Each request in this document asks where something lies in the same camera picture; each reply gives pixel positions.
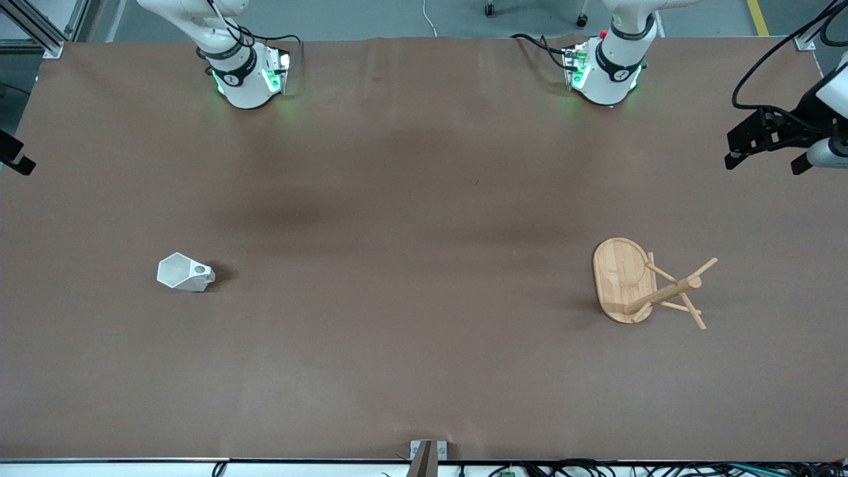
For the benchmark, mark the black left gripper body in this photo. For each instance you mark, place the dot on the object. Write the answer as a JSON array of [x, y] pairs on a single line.
[[803, 111]]

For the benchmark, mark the white faceted cup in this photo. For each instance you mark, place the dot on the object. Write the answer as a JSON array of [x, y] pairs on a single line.
[[180, 271]]

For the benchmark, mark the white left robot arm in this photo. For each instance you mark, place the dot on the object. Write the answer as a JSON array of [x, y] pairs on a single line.
[[609, 76]]

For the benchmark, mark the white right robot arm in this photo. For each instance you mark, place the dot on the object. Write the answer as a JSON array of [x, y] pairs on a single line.
[[242, 83]]

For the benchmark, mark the wooden cup rack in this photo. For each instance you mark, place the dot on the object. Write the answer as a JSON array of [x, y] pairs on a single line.
[[619, 278]]

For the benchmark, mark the black caster wheel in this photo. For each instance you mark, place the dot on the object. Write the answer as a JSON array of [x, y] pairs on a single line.
[[490, 9], [582, 20]]

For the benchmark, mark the brown table cover sheet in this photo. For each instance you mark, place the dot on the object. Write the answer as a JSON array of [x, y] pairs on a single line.
[[397, 298]]

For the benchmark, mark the white table edge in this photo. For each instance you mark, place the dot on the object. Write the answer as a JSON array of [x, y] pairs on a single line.
[[132, 470]]

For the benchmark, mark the aluminium frame profile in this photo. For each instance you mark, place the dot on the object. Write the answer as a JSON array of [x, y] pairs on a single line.
[[40, 30], [811, 36]]

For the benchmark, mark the grey metal mount bracket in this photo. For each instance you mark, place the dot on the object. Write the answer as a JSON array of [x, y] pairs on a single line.
[[442, 450]]

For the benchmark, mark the dark camera pole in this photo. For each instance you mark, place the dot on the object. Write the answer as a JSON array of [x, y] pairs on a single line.
[[423, 464]]

